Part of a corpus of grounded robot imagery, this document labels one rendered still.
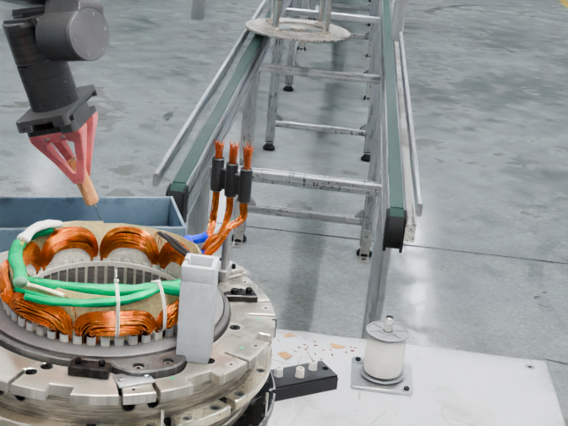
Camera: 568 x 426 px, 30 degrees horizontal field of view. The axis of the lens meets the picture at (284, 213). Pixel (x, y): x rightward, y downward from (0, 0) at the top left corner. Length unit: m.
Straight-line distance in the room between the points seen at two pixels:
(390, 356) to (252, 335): 0.58
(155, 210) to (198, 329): 0.49
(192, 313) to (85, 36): 0.39
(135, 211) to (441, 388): 0.53
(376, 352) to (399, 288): 2.27
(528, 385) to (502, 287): 2.32
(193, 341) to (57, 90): 0.43
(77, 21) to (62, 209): 0.29
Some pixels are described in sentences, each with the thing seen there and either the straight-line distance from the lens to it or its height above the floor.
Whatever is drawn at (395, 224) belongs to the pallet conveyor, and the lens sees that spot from 2.29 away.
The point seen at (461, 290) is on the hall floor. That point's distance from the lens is 3.86.
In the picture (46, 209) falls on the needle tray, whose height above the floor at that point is 1.05.
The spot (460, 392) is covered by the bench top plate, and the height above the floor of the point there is 0.78.
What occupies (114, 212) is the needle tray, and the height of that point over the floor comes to 1.04.
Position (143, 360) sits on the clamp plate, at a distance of 0.91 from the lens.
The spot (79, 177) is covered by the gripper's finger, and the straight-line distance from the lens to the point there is 1.28.
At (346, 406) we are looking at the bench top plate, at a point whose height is 0.78.
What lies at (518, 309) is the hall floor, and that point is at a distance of 3.79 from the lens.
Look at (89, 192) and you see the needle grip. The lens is 1.29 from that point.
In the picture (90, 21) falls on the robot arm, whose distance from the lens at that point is 1.18.
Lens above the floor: 1.54
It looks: 21 degrees down
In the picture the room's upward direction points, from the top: 6 degrees clockwise
